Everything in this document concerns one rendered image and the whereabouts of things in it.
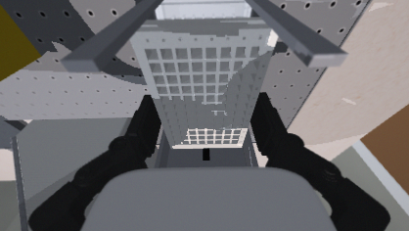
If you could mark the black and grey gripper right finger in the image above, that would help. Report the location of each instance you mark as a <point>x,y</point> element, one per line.
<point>352,208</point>

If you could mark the yellow open-top bin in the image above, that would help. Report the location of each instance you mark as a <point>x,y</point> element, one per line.
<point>16,51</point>

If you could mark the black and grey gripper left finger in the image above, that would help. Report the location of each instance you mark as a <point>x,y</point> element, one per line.
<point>64,210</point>

